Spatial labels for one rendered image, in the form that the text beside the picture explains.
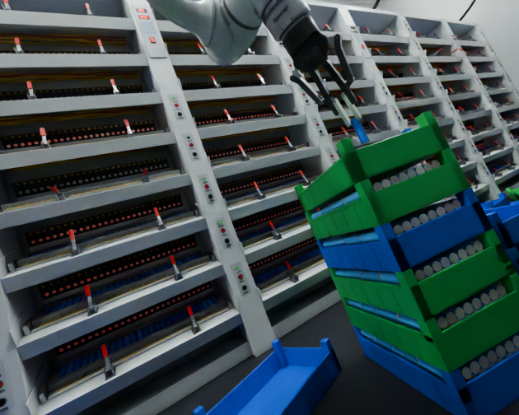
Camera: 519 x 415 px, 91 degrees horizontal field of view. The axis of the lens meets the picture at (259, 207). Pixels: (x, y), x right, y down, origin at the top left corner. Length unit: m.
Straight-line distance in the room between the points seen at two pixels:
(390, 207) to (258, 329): 0.72
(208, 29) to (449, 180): 0.59
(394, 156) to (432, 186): 0.09
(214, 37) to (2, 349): 0.97
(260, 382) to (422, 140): 0.71
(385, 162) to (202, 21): 0.51
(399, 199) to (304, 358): 0.53
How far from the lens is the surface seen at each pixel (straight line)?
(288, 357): 0.88
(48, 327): 1.04
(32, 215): 1.05
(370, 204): 0.46
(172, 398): 1.05
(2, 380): 1.03
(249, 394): 0.82
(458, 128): 2.56
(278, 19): 0.63
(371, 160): 0.49
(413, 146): 0.54
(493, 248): 0.60
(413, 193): 0.51
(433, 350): 0.53
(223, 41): 0.73
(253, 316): 1.03
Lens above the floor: 0.36
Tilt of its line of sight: 8 degrees up
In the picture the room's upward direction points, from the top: 22 degrees counter-clockwise
